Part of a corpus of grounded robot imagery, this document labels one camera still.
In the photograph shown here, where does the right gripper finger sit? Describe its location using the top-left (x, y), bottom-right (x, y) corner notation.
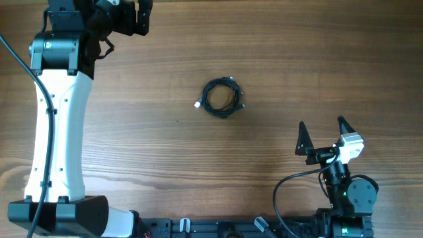
top-left (337, 116), bottom-right (356, 134)
top-left (295, 121), bottom-right (314, 155)

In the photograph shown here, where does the black cable bundle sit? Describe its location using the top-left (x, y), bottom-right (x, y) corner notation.
top-left (194, 76), bottom-right (247, 119)

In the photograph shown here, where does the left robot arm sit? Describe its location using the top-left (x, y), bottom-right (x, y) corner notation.
top-left (7, 0), bottom-right (153, 238)

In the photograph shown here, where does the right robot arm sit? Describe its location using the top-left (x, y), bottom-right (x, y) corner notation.
top-left (295, 116), bottom-right (379, 237)

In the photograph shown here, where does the right camera cable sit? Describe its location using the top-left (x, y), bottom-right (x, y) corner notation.
top-left (272, 152), bottom-right (340, 238)

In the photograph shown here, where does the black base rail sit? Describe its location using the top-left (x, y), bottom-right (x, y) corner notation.
top-left (132, 216), bottom-right (374, 238)

